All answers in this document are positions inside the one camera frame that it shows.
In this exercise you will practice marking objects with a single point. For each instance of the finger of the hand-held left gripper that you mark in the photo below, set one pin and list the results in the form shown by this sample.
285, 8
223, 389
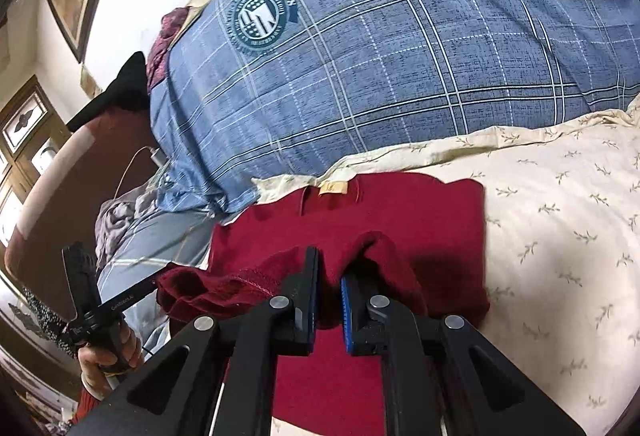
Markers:
130, 298

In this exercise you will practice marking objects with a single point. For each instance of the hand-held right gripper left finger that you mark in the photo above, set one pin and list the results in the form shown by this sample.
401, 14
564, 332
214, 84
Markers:
311, 301

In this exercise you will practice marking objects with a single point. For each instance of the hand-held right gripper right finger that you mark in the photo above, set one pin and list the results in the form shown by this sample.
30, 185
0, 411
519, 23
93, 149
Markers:
346, 311

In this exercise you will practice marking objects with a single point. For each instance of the red sweater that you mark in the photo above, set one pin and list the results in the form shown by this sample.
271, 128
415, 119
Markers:
410, 226

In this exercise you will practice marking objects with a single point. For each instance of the person's left forearm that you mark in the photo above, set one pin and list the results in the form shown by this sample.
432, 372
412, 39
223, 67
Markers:
87, 408

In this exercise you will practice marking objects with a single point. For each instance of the person's left hand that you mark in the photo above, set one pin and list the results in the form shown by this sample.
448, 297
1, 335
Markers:
92, 363

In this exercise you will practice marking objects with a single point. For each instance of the dark speckled cloth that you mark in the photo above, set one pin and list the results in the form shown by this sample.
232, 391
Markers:
45, 316

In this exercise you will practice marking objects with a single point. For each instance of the grey striped quilt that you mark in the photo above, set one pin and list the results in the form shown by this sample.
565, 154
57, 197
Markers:
150, 246

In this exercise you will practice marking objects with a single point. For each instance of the grey crumpled cloth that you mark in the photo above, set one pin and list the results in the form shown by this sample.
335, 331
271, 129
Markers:
117, 221

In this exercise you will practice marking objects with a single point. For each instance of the brown padded headboard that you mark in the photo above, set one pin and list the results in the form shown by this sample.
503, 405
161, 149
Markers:
75, 196

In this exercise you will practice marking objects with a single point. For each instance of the wooden cabinet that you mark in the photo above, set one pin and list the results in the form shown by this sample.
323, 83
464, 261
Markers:
25, 125

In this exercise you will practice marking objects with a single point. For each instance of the black cloth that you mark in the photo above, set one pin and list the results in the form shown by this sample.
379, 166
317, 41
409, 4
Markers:
125, 85

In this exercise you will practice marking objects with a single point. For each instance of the cream leaf-print bedsheet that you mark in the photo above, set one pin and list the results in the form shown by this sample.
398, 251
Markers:
550, 226

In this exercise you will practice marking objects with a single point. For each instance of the blue plaid quilt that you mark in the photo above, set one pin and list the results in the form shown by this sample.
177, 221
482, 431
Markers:
400, 65

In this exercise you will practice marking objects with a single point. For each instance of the maroon patterned cloth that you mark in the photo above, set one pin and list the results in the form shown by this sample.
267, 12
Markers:
167, 35

